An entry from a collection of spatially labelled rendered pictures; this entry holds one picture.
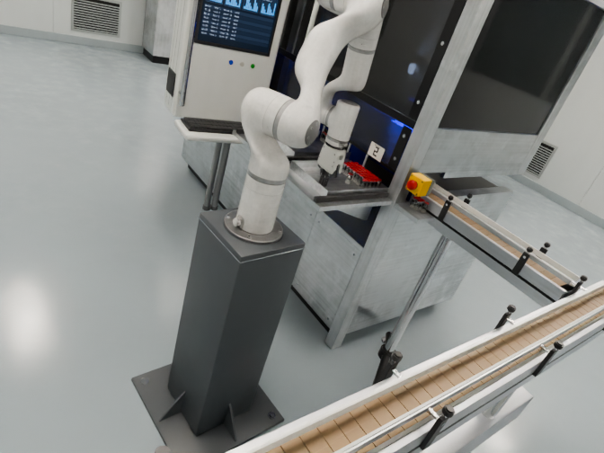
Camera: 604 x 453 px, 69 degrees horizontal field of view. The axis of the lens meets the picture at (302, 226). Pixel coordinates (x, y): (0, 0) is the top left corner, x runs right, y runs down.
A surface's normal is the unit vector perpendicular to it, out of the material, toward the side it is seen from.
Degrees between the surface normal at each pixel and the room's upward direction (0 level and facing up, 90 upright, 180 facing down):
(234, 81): 90
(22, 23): 90
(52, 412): 0
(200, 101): 90
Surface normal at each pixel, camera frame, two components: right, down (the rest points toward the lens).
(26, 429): 0.27, -0.83
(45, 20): 0.55, 0.54
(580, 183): -0.79, 0.10
